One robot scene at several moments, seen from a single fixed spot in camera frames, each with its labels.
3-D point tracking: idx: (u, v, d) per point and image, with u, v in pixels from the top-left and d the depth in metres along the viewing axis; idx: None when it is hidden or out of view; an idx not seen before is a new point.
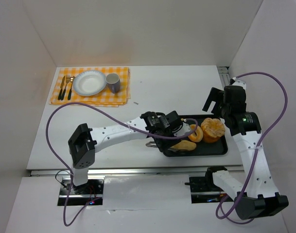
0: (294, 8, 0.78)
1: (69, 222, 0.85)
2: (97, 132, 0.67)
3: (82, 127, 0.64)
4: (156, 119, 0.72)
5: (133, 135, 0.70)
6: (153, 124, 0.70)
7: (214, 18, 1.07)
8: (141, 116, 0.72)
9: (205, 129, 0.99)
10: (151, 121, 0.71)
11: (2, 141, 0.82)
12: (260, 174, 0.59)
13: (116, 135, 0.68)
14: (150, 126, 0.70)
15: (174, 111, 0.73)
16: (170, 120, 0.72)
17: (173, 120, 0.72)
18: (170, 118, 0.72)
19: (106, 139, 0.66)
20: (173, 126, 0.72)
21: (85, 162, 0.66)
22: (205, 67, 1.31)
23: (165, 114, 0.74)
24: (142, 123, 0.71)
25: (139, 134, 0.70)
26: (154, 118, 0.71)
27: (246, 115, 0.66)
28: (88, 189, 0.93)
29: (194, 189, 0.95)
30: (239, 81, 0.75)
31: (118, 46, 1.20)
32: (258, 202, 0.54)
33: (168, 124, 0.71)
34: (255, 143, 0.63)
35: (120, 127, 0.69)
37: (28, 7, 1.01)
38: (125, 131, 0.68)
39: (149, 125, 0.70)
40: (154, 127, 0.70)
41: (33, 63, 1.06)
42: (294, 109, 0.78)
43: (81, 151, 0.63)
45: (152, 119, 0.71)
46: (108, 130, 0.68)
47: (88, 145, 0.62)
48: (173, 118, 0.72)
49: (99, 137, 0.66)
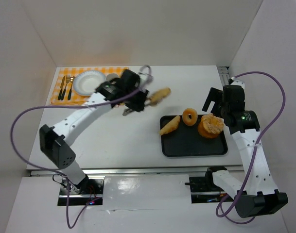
0: (294, 8, 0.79)
1: (72, 224, 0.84)
2: (60, 126, 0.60)
3: (43, 128, 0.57)
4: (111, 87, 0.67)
5: (97, 112, 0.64)
6: (111, 92, 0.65)
7: (214, 18, 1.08)
8: (96, 91, 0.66)
9: (202, 121, 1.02)
10: (108, 89, 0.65)
11: (1, 141, 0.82)
12: (259, 172, 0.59)
13: (81, 119, 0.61)
14: (110, 94, 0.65)
15: (126, 69, 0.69)
16: (125, 79, 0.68)
17: (129, 77, 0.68)
18: (125, 79, 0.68)
19: (72, 127, 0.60)
20: (131, 85, 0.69)
21: (67, 158, 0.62)
22: (205, 68, 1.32)
23: (118, 78, 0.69)
24: (100, 96, 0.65)
25: (103, 108, 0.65)
26: (108, 87, 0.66)
27: (245, 113, 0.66)
28: (88, 189, 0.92)
29: (194, 189, 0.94)
30: (237, 80, 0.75)
31: (118, 46, 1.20)
32: (257, 199, 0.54)
33: (125, 85, 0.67)
34: (254, 141, 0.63)
35: (80, 111, 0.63)
37: (29, 7, 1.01)
38: (87, 112, 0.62)
39: (109, 94, 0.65)
40: (113, 94, 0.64)
41: (33, 63, 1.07)
42: (294, 108, 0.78)
43: (56, 151, 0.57)
45: (107, 89, 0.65)
46: (70, 119, 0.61)
47: (57, 141, 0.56)
48: (127, 76, 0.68)
49: (64, 129, 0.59)
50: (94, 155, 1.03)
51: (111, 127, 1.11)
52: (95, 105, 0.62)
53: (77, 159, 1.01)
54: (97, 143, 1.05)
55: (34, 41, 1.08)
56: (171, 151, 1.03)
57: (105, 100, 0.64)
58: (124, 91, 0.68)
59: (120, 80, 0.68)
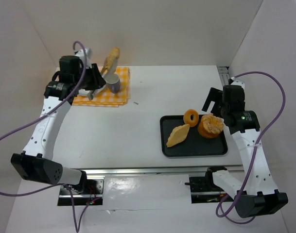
0: (294, 8, 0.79)
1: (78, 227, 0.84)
2: (32, 146, 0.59)
3: (14, 159, 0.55)
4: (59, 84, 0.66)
5: (60, 114, 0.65)
6: (61, 90, 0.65)
7: (214, 18, 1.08)
8: (47, 95, 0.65)
9: (202, 122, 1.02)
10: (57, 88, 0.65)
11: (1, 141, 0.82)
12: (259, 172, 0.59)
13: (48, 130, 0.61)
14: (61, 92, 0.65)
15: (60, 60, 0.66)
16: (67, 70, 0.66)
17: (69, 65, 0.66)
18: (65, 70, 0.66)
19: (43, 141, 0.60)
20: (76, 71, 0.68)
21: (56, 171, 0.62)
22: (205, 67, 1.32)
23: (59, 72, 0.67)
24: (54, 98, 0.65)
25: (63, 107, 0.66)
26: (55, 85, 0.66)
27: (245, 113, 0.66)
28: (88, 189, 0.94)
29: (194, 189, 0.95)
30: (237, 80, 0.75)
31: (118, 46, 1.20)
32: (257, 199, 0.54)
33: (71, 73, 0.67)
34: (254, 141, 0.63)
35: (42, 123, 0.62)
37: (28, 7, 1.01)
38: (50, 121, 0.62)
39: (61, 92, 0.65)
40: (63, 91, 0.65)
41: (33, 63, 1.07)
42: (294, 108, 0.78)
43: (40, 171, 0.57)
45: (56, 88, 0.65)
46: (37, 134, 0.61)
47: (36, 162, 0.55)
48: (67, 65, 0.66)
49: (37, 147, 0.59)
50: (95, 156, 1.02)
51: (110, 127, 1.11)
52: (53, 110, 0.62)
53: (77, 159, 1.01)
54: (97, 144, 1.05)
55: (33, 41, 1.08)
56: (171, 151, 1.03)
57: (60, 100, 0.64)
58: (72, 80, 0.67)
59: (63, 72, 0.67)
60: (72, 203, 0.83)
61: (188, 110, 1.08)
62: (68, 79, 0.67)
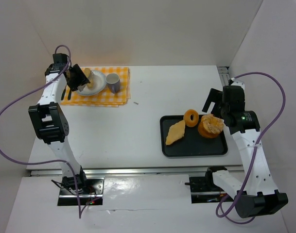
0: (295, 9, 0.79)
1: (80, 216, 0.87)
2: (44, 100, 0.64)
3: (32, 108, 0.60)
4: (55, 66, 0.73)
5: (62, 83, 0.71)
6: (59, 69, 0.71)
7: (214, 18, 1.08)
8: (46, 74, 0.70)
9: (202, 122, 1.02)
10: (54, 68, 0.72)
11: (1, 141, 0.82)
12: (259, 172, 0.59)
13: (55, 89, 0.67)
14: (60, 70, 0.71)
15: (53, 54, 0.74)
16: (60, 61, 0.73)
17: (61, 58, 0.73)
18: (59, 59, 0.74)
19: (54, 96, 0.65)
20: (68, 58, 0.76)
21: (65, 124, 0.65)
22: (205, 67, 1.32)
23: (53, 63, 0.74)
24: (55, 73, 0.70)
25: (62, 78, 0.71)
26: (53, 67, 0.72)
27: (245, 113, 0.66)
28: (88, 189, 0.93)
29: (194, 189, 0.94)
30: (237, 81, 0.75)
31: (118, 46, 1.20)
32: (257, 199, 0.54)
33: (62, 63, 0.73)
34: (254, 141, 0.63)
35: (48, 87, 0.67)
37: (28, 7, 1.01)
38: (55, 84, 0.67)
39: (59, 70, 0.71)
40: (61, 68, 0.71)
41: (33, 63, 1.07)
42: (294, 108, 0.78)
43: (55, 116, 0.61)
45: (54, 69, 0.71)
46: (46, 93, 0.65)
47: (51, 106, 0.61)
48: (59, 57, 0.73)
49: (49, 100, 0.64)
50: (95, 156, 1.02)
51: (110, 127, 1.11)
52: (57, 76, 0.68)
53: (77, 159, 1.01)
54: (97, 143, 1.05)
55: (33, 41, 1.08)
56: (171, 151, 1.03)
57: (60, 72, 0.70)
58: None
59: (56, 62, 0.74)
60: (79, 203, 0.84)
61: (188, 110, 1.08)
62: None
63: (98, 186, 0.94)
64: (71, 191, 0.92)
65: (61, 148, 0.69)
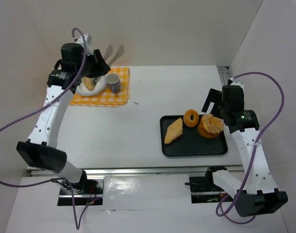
0: (295, 8, 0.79)
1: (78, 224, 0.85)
2: (37, 134, 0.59)
3: (20, 145, 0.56)
4: (62, 72, 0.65)
5: (62, 104, 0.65)
6: (65, 77, 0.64)
7: (214, 18, 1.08)
8: (50, 85, 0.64)
9: (203, 121, 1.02)
10: (60, 76, 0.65)
11: (1, 141, 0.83)
12: (258, 170, 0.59)
13: (51, 119, 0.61)
14: (64, 81, 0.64)
15: (61, 49, 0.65)
16: (68, 56, 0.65)
17: (71, 52, 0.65)
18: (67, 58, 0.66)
19: (47, 130, 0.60)
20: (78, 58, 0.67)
21: (60, 159, 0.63)
22: (205, 67, 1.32)
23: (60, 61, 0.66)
24: (57, 88, 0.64)
25: (65, 95, 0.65)
26: (59, 74, 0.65)
27: (244, 112, 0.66)
28: (88, 189, 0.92)
29: (194, 189, 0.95)
30: (236, 81, 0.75)
31: (119, 46, 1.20)
32: (257, 198, 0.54)
33: (72, 62, 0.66)
34: (253, 140, 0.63)
35: (45, 112, 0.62)
37: (29, 7, 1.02)
38: (54, 108, 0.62)
39: (63, 81, 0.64)
40: (67, 78, 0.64)
41: (33, 63, 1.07)
42: (294, 108, 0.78)
43: (45, 159, 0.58)
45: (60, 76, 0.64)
46: (40, 123, 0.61)
47: (41, 150, 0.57)
48: (68, 52, 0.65)
49: (41, 135, 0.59)
50: (95, 156, 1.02)
51: (110, 127, 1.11)
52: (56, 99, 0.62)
53: (77, 159, 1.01)
54: (97, 144, 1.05)
55: (33, 41, 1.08)
56: (171, 151, 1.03)
57: (63, 88, 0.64)
58: (74, 69, 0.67)
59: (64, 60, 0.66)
60: (74, 205, 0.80)
61: (188, 110, 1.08)
62: (69, 68, 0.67)
63: (99, 186, 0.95)
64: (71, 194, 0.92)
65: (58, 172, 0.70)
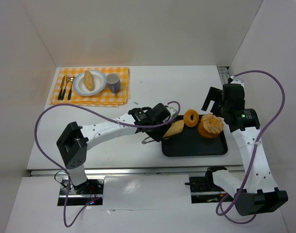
0: (295, 8, 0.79)
1: (70, 223, 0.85)
2: (88, 130, 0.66)
3: (73, 125, 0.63)
4: (143, 114, 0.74)
5: (122, 130, 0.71)
6: (141, 119, 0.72)
7: (213, 18, 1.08)
8: (129, 112, 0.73)
9: (202, 121, 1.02)
10: (140, 115, 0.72)
11: (1, 141, 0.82)
12: (259, 169, 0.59)
13: (107, 131, 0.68)
14: (140, 120, 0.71)
15: (160, 103, 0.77)
16: (157, 112, 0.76)
17: (161, 111, 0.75)
18: (156, 111, 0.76)
19: (97, 135, 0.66)
20: (160, 118, 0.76)
21: (77, 161, 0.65)
22: (205, 67, 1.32)
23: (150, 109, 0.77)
24: (131, 119, 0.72)
25: (130, 128, 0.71)
26: (141, 113, 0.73)
27: (245, 111, 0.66)
28: (88, 189, 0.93)
29: (194, 189, 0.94)
30: (237, 79, 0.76)
31: (119, 46, 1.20)
32: (258, 197, 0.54)
33: (155, 117, 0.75)
34: (254, 138, 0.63)
35: (109, 124, 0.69)
37: (28, 7, 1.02)
38: (115, 127, 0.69)
39: (137, 121, 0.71)
40: (142, 122, 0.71)
41: (33, 63, 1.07)
42: (294, 108, 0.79)
43: (73, 150, 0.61)
45: (139, 115, 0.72)
46: (98, 126, 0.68)
47: (80, 142, 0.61)
48: (160, 110, 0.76)
49: (90, 133, 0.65)
50: (94, 156, 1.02)
51: None
52: (124, 123, 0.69)
53: None
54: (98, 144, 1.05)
55: (34, 41, 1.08)
56: (171, 151, 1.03)
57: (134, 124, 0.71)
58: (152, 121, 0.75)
59: (152, 111, 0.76)
60: (65, 205, 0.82)
61: (188, 110, 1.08)
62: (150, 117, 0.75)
63: (100, 180, 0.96)
64: (68, 194, 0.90)
65: None
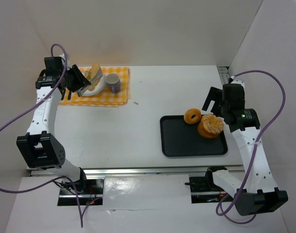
0: (295, 9, 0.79)
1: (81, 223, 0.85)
2: (35, 127, 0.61)
3: (21, 139, 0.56)
4: (48, 77, 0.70)
5: (54, 102, 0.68)
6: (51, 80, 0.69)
7: (213, 18, 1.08)
8: (39, 88, 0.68)
9: (202, 121, 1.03)
10: (46, 80, 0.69)
11: (1, 141, 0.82)
12: (259, 169, 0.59)
13: (47, 111, 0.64)
14: (52, 81, 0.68)
15: (45, 58, 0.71)
16: (52, 65, 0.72)
17: (54, 61, 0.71)
18: (51, 66, 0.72)
19: (45, 122, 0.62)
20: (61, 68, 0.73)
21: (60, 151, 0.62)
22: (205, 67, 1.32)
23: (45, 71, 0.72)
24: (45, 88, 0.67)
25: (55, 94, 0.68)
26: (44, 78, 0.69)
27: (245, 111, 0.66)
28: (88, 189, 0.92)
29: (194, 189, 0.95)
30: (237, 79, 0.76)
31: (119, 46, 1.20)
32: (257, 197, 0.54)
33: (58, 70, 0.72)
34: (254, 139, 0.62)
35: (39, 108, 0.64)
37: (28, 7, 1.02)
38: (47, 104, 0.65)
39: (50, 83, 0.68)
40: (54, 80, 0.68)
41: (33, 62, 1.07)
42: (295, 108, 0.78)
43: (48, 148, 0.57)
45: (45, 79, 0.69)
46: (36, 117, 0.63)
47: (43, 137, 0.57)
48: (51, 61, 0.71)
49: (40, 127, 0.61)
50: (94, 156, 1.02)
51: (110, 127, 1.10)
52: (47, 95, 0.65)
53: (77, 159, 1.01)
54: (97, 144, 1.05)
55: (33, 41, 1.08)
56: (171, 151, 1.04)
57: (52, 87, 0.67)
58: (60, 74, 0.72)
59: (50, 70, 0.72)
60: (78, 204, 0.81)
61: (194, 109, 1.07)
62: (55, 74, 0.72)
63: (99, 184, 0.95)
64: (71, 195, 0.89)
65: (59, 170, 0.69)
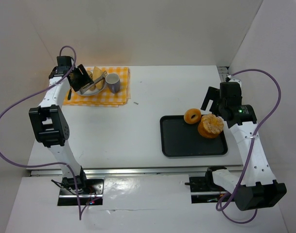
0: (294, 8, 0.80)
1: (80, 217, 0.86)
2: (45, 102, 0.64)
3: (33, 109, 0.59)
4: (60, 71, 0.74)
5: (64, 88, 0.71)
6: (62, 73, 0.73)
7: (212, 19, 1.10)
8: (51, 77, 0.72)
9: (202, 121, 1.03)
10: (58, 72, 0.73)
11: (1, 140, 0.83)
12: (257, 163, 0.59)
13: (58, 93, 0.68)
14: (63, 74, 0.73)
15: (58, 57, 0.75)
16: (63, 63, 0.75)
17: (64, 60, 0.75)
18: (62, 63, 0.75)
19: (55, 99, 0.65)
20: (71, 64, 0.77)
21: (65, 128, 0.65)
22: (205, 68, 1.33)
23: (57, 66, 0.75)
24: (58, 77, 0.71)
25: (65, 83, 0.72)
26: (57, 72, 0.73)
27: (242, 107, 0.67)
28: (88, 189, 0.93)
29: (194, 189, 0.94)
30: (235, 79, 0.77)
31: (119, 47, 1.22)
32: (256, 190, 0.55)
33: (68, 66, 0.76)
34: (252, 132, 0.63)
35: (50, 90, 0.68)
37: (30, 8, 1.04)
38: (58, 88, 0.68)
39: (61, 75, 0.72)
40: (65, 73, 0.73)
41: (33, 64, 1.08)
42: (294, 106, 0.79)
43: (56, 119, 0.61)
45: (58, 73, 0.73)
46: (48, 95, 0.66)
47: (52, 108, 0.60)
48: (62, 59, 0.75)
49: (49, 103, 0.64)
50: (95, 156, 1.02)
51: (110, 127, 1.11)
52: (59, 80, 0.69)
53: (78, 159, 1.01)
54: (97, 144, 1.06)
55: (34, 43, 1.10)
56: (171, 151, 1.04)
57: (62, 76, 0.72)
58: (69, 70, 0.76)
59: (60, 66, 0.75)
60: (79, 204, 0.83)
61: (194, 109, 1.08)
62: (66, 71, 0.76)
63: (98, 186, 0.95)
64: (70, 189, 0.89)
65: (61, 152, 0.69)
